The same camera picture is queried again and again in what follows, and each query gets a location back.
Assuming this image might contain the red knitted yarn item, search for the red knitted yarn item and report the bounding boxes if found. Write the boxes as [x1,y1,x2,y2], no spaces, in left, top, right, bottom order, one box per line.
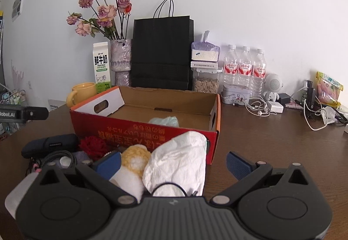
[79,136,113,161]

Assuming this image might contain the lavender knitted cloth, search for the lavender knitted cloth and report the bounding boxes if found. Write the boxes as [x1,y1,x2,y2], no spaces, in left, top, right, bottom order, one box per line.
[54,150,92,168]

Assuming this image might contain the black zip pouch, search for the black zip pouch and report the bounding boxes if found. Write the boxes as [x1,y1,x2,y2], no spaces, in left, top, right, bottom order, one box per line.
[21,133,80,159]

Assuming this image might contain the white plastic bag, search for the white plastic bag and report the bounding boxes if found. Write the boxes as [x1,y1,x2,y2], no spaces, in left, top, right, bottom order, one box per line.
[143,131,207,197]

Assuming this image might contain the pale green plastic bag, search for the pale green plastic bag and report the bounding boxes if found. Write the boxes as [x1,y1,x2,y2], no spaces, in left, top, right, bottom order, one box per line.
[149,116,179,128]

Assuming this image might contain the red cardboard box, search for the red cardboard box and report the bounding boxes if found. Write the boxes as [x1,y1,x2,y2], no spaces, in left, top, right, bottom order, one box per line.
[70,86,221,165]

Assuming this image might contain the white power adapter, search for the white power adapter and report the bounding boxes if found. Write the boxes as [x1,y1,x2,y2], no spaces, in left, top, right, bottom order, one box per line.
[267,101,284,113]

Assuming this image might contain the white decorated tin box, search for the white decorated tin box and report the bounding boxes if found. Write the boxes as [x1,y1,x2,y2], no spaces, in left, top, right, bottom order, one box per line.
[221,84,250,105]

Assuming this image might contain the yellow ceramic mug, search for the yellow ceramic mug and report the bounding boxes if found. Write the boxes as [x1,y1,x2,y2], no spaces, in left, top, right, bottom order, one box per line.
[66,82,97,108]

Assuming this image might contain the black power adapter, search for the black power adapter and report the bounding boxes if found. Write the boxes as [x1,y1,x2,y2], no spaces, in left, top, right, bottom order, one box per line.
[277,93,291,105]

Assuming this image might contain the white green milk carton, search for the white green milk carton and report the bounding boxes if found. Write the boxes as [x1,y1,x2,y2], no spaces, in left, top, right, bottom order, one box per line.
[93,42,112,93]

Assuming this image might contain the small white robot toy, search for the small white robot toy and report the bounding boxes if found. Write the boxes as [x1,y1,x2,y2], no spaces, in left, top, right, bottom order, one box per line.
[263,73,283,102]

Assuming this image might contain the clear container of seeds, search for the clear container of seeds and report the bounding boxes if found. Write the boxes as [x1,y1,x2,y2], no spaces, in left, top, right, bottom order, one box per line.
[192,67,222,94]

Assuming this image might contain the left water bottle red label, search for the left water bottle red label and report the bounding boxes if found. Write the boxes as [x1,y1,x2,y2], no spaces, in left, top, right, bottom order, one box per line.
[224,45,238,85]

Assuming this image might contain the water bottle red label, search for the water bottle red label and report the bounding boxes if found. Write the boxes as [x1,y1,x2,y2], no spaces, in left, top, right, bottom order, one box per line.
[238,46,253,87]
[250,49,267,97]
[224,45,238,85]

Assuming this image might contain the middle water bottle red label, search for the middle water bottle red label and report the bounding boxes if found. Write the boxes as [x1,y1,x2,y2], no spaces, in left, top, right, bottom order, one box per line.
[238,46,253,87]

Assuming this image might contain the small green bottle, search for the small green bottle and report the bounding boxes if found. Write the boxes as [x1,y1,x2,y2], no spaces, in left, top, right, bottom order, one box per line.
[301,90,307,102]

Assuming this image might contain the right water bottle red label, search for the right water bottle red label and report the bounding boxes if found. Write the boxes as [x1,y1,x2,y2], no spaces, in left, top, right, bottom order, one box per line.
[250,49,267,97]

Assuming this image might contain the black stand device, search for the black stand device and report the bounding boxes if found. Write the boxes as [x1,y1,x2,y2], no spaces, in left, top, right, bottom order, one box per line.
[304,80,320,112]

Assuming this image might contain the flat white printed box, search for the flat white printed box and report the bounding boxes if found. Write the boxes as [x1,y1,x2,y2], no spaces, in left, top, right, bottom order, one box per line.
[191,60,218,69]

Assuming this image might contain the purple white ceramic vase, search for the purple white ceramic vase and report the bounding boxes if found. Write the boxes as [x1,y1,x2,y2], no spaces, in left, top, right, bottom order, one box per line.
[110,39,132,86]

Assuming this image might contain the yellow pink snack bag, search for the yellow pink snack bag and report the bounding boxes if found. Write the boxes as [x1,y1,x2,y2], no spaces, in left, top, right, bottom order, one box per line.
[316,72,344,108]

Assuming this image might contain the tissue pack in plastic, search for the tissue pack in plastic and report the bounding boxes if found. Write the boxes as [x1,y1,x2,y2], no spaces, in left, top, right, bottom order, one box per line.
[191,30,220,62]

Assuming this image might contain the black paper shopping bag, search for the black paper shopping bag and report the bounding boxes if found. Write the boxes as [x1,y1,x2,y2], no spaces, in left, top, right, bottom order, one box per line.
[130,0,194,90]

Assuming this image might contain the dried pink rose bouquet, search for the dried pink rose bouquet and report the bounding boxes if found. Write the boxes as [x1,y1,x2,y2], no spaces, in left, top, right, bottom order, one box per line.
[66,0,132,40]

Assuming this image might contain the white wired earphones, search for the white wired earphones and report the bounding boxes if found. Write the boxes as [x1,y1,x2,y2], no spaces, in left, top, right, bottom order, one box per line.
[245,95,277,117]

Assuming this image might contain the paper sheet on wall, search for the paper sheet on wall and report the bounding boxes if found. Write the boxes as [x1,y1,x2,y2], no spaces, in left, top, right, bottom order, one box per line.
[11,0,23,22]

